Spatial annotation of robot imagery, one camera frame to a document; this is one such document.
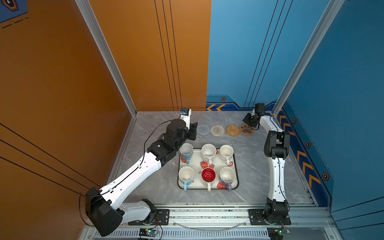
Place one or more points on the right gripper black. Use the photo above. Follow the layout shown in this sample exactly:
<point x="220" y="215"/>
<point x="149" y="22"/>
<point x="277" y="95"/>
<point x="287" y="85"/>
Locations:
<point x="246" y="120"/>

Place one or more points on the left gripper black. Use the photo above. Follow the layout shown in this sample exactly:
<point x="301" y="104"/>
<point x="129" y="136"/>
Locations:
<point x="192" y="131"/>

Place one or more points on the grey woven rope coaster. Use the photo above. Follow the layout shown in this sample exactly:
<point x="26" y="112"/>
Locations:
<point x="203" y="130"/>

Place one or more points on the paw shaped wooden coaster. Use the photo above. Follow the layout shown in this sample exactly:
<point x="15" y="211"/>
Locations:
<point x="246" y="130"/>

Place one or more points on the woven rattan round coaster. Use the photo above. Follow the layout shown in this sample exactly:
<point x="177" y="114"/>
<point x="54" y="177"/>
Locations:
<point x="233" y="130"/>

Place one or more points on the multicolour woven rope coaster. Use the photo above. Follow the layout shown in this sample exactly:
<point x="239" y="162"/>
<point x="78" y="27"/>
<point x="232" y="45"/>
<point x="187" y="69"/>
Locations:
<point x="217" y="130"/>

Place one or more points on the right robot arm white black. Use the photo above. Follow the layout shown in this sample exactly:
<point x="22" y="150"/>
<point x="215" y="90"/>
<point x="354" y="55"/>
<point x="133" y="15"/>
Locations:
<point x="276" y="149"/>

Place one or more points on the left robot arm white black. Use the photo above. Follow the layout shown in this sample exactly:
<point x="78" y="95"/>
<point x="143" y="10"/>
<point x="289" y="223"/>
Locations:
<point x="104" y="207"/>

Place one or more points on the blue mug back left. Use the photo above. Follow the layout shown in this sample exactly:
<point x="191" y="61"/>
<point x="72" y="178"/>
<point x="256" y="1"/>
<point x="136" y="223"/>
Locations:
<point x="186" y="152"/>

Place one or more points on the white speckled mug back middle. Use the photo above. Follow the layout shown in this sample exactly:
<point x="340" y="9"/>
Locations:
<point x="208" y="151"/>

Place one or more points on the white strawberry tray black rim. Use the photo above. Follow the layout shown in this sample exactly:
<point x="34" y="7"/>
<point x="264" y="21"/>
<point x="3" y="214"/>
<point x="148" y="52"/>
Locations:
<point x="199" y="174"/>

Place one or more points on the white mug back right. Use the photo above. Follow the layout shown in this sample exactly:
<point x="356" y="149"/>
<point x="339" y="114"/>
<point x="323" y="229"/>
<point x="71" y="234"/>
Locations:
<point x="226" y="153"/>

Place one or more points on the light blue mug front left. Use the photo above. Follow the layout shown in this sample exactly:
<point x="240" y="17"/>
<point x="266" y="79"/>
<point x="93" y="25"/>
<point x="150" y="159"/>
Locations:
<point x="186" y="176"/>

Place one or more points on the red interior mug front middle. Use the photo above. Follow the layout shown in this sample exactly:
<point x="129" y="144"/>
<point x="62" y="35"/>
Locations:
<point x="208" y="176"/>

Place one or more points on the left green circuit board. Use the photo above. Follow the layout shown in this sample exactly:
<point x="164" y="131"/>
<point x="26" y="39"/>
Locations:
<point x="148" y="234"/>

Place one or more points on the green circuit board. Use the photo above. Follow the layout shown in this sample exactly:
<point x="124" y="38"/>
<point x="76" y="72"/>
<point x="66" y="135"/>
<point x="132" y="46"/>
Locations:
<point x="278" y="234"/>
<point x="148" y="234"/>

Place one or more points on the right green circuit board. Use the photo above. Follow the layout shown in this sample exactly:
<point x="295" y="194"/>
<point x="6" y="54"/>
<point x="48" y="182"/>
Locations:
<point x="278" y="234"/>

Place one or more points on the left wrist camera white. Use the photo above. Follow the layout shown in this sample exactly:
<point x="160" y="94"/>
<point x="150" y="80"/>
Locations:
<point x="185" y="115"/>

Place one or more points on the purple handled mug front right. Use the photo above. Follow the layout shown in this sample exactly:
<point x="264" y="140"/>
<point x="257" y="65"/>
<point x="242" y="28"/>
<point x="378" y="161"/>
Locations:
<point x="227" y="176"/>

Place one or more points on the aluminium front rail frame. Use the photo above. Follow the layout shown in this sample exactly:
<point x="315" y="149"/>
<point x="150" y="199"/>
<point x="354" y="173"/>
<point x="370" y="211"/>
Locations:
<point x="231" y="222"/>

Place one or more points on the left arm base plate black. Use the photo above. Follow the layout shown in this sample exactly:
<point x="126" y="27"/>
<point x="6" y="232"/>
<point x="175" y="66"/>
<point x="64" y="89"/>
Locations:
<point x="162" y="217"/>

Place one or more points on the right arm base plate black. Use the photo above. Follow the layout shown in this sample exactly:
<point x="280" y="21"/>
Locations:
<point x="258" y="217"/>

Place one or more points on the right aluminium corner post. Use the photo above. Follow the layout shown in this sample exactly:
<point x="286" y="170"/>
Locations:
<point x="318" y="34"/>

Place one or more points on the aluminium corner post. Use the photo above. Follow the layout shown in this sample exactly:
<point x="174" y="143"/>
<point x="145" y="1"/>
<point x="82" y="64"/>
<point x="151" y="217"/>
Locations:
<point x="318" y="34"/>
<point x="99" y="38"/>

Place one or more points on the left aluminium corner post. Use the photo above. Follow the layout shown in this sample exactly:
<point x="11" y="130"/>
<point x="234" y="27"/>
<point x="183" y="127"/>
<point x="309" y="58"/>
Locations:
<point x="99" y="38"/>

